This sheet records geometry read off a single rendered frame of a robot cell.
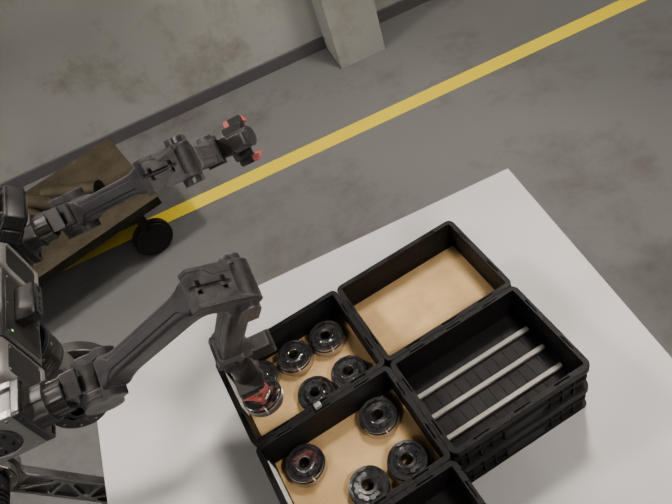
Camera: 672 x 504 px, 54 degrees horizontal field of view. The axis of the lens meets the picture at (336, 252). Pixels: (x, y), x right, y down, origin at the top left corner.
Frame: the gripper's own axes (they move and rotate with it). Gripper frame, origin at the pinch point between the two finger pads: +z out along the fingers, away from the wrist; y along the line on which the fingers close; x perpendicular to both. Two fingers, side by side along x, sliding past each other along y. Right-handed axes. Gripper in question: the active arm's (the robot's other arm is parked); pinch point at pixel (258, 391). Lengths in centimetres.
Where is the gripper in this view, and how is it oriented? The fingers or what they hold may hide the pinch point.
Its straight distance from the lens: 172.8
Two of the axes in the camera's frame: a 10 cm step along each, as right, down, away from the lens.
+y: -3.5, -6.6, 6.7
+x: -9.0, 4.3, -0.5
